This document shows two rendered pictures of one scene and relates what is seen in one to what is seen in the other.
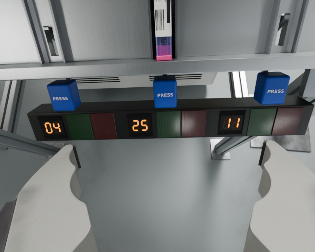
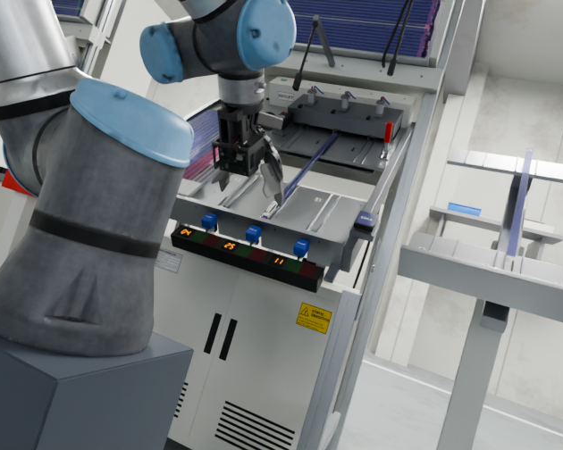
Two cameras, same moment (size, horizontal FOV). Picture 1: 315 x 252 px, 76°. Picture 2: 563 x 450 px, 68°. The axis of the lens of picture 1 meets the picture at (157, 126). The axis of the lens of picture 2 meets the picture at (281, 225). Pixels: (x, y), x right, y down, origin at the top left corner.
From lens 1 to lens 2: 0.83 m
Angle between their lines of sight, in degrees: 78
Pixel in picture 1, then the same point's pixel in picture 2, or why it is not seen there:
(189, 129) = (254, 255)
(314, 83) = (331, 272)
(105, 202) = not seen: outside the picture
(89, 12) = (243, 208)
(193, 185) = not seen: outside the picture
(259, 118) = (293, 263)
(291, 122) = (310, 270)
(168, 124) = (245, 250)
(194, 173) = not seen: outside the picture
